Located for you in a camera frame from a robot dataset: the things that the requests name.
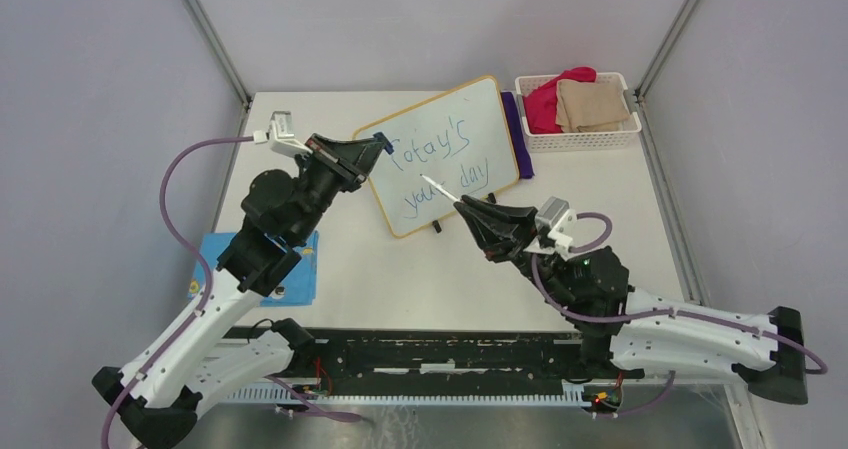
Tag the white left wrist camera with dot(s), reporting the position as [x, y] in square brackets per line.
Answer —
[279, 136]

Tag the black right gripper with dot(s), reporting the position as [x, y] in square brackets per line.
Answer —
[499, 239]

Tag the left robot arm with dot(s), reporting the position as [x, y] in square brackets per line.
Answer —
[161, 394]

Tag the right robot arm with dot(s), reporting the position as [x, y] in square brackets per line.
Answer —
[630, 328]

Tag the blue marker cap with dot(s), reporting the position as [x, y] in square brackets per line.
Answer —
[387, 145]

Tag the white plastic basket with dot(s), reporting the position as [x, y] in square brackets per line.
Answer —
[628, 130]

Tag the blue capped marker pen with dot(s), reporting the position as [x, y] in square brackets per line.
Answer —
[436, 188]

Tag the red cloth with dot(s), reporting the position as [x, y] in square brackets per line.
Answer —
[541, 103]

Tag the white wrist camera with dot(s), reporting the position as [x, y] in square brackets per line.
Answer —
[554, 223]
[279, 136]

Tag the purple folded towel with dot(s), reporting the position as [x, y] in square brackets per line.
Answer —
[522, 156]

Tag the yellow framed whiteboard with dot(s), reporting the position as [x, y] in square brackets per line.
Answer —
[459, 138]

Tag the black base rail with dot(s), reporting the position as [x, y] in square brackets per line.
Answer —
[360, 362]

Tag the blue cartoon cloth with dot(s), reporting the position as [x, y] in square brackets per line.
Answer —
[298, 288]

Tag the white slotted cable duct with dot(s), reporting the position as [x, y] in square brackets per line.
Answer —
[270, 393]

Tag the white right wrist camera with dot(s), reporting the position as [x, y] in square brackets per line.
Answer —
[554, 223]

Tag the beige folded cloth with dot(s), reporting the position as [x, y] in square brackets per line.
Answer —
[589, 107]

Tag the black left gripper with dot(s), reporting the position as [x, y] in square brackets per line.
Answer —
[352, 160]

